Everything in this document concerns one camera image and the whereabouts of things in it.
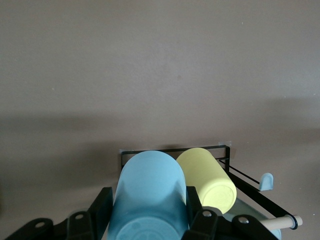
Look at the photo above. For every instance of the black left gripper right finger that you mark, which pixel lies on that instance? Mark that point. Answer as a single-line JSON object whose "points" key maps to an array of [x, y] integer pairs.
{"points": [[212, 227]]}

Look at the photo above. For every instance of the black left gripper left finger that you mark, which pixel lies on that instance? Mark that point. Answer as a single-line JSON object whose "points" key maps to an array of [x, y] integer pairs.
{"points": [[75, 225]]}

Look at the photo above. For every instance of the gray cup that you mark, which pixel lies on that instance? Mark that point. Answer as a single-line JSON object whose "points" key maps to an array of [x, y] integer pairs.
{"points": [[247, 207]]}

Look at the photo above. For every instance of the light blue cup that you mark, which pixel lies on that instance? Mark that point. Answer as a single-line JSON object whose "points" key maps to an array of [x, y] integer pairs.
{"points": [[150, 187]]}

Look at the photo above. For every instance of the yellow cup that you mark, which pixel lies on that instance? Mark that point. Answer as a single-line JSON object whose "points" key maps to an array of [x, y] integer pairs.
{"points": [[205, 180]]}

